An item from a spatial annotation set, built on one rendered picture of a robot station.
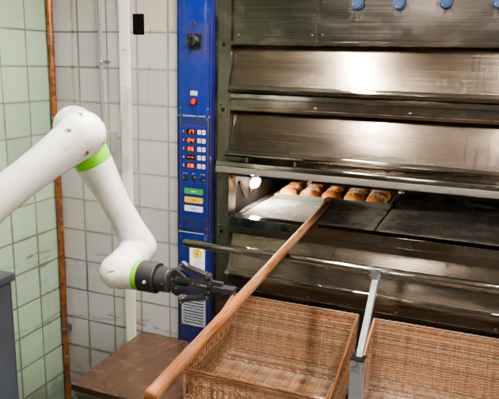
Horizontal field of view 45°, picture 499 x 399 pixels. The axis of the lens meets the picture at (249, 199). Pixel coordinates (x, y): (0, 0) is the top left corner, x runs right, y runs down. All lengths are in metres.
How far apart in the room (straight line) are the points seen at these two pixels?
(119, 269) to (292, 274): 0.92
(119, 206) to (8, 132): 1.02
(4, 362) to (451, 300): 1.56
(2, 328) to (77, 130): 0.66
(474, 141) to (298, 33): 0.77
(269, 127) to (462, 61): 0.76
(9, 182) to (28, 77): 1.27
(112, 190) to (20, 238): 1.11
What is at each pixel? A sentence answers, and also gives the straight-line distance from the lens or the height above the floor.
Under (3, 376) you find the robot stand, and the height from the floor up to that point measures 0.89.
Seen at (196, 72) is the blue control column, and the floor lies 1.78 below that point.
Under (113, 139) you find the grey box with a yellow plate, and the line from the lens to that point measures 2.75.
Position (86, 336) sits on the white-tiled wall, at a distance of 3.18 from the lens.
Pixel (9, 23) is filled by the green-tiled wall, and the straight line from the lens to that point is 2.78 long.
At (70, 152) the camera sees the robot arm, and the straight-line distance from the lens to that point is 1.62.
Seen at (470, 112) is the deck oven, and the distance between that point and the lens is 2.27.
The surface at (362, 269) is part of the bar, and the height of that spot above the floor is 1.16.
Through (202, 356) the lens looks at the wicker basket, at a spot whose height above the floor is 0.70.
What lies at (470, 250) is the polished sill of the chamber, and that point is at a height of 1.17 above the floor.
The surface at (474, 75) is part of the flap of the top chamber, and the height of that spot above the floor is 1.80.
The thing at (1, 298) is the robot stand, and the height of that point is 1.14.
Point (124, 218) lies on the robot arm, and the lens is 1.87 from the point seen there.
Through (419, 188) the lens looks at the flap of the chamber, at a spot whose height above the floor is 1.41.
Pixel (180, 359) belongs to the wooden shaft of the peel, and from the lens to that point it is 1.33.
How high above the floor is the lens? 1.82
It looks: 13 degrees down
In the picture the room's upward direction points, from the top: 1 degrees clockwise
